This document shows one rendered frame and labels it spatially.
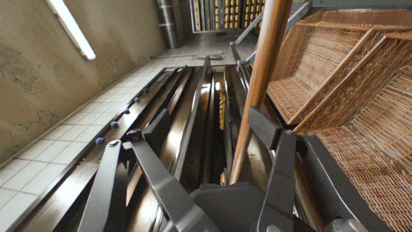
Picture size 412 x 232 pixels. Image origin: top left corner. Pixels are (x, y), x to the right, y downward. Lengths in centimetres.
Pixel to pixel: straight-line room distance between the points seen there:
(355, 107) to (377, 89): 9
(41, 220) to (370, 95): 149
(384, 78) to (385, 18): 26
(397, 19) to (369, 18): 11
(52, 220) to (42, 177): 28
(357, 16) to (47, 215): 170
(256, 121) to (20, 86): 146
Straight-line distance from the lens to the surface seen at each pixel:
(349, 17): 105
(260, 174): 64
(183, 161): 46
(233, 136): 70
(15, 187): 116
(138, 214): 65
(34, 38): 157
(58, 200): 92
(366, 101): 84
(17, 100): 145
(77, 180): 92
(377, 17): 95
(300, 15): 63
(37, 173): 114
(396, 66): 80
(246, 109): 23
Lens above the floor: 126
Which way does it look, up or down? 6 degrees up
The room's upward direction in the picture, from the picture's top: 90 degrees counter-clockwise
